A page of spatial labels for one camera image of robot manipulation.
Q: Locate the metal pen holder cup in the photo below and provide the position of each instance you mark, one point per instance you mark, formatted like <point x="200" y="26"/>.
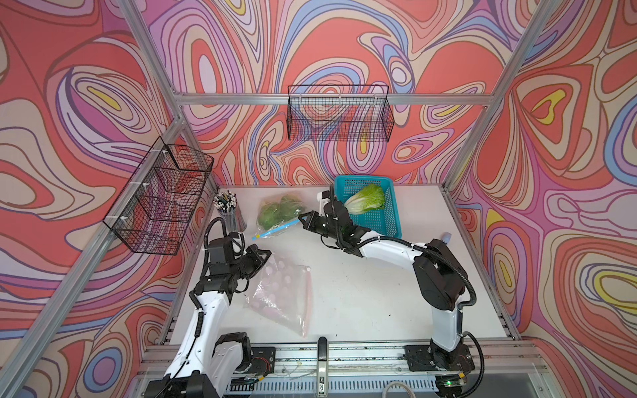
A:
<point x="228" y="208"/>

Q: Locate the light green chinese cabbage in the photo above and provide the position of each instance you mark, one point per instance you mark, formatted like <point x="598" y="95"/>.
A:
<point x="370" y="198"/>

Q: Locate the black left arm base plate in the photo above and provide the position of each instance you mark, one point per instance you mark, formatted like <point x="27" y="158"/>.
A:
<point x="254" y="359"/>

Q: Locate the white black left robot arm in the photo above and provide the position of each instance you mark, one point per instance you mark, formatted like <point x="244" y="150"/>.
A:
<point x="207" y="359"/>

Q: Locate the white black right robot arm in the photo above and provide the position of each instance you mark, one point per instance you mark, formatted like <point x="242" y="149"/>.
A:
<point x="443" y="282"/>

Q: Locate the dark green bagged cabbage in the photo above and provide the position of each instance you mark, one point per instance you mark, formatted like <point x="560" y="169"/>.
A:
<point x="276" y="212"/>

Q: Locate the black silver centre bracket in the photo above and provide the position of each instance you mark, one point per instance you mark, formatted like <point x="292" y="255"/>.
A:
<point x="322" y="380"/>

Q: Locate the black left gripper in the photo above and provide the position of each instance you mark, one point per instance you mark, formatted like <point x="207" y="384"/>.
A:
<point x="252" y="254"/>

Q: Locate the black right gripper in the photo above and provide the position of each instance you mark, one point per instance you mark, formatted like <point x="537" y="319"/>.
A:
<point x="309" y="225"/>

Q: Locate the black wire basket wall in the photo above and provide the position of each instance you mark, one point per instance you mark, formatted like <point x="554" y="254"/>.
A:
<point x="166" y="188"/>
<point x="339" y="113"/>

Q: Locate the teal plastic basket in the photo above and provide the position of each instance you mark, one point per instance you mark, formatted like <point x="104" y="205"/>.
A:
<point x="386" y="221"/>

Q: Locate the blue-zip clear zip-top bag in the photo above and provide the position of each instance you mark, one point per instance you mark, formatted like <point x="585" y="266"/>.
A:
<point x="277" y="230"/>

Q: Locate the black wire basket back wall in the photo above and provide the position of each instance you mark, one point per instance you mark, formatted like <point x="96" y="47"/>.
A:
<point x="339" y="113"/>

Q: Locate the pink-zip clear zip-top bag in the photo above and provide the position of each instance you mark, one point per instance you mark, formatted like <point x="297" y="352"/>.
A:
<point x="282" y="292"/>

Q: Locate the black wire basket left wall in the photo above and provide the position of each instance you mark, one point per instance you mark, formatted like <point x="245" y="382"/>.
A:
<point x="166" y="188"/>

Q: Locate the aluminium front table rail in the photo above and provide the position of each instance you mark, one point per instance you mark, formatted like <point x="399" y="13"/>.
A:
<point x="369" y="359"/>

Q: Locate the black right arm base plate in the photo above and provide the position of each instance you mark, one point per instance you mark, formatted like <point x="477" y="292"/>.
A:
<point x="433" y="358"/>

